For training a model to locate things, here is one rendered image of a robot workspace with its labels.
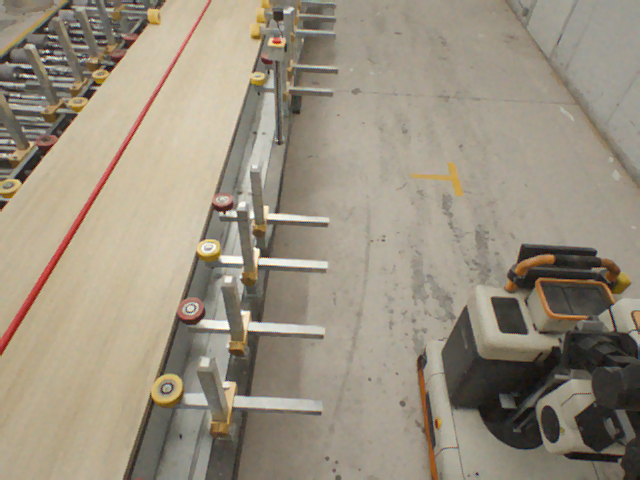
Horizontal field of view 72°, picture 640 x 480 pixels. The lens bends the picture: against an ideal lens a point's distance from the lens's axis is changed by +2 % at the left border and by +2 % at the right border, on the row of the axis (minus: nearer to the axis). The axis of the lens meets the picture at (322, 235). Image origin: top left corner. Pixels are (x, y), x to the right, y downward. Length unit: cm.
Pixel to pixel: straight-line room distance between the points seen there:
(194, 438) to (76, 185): 105
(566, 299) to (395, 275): 125
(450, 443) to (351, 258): 123
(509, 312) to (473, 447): 59
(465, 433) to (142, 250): 141
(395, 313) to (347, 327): 29
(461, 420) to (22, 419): 149
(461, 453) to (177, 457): 105
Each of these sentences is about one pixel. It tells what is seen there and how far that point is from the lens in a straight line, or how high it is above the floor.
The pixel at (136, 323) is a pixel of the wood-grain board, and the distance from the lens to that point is 142.
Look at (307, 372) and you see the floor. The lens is 226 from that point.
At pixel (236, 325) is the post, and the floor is 92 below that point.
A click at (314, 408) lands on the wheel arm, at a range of 129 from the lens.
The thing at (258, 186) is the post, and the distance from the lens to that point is 156.
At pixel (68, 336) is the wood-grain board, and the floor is 90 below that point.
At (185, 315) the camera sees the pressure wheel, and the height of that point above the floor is 91.
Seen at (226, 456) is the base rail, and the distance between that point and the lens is 141.
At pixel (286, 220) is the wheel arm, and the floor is 83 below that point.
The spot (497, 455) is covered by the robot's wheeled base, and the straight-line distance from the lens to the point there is 199.
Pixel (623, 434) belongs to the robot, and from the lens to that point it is 128.
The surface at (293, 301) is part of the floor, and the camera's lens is 248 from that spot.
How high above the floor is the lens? 204
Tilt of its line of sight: 47 degrees down
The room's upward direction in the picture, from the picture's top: 4 degrees clockwise
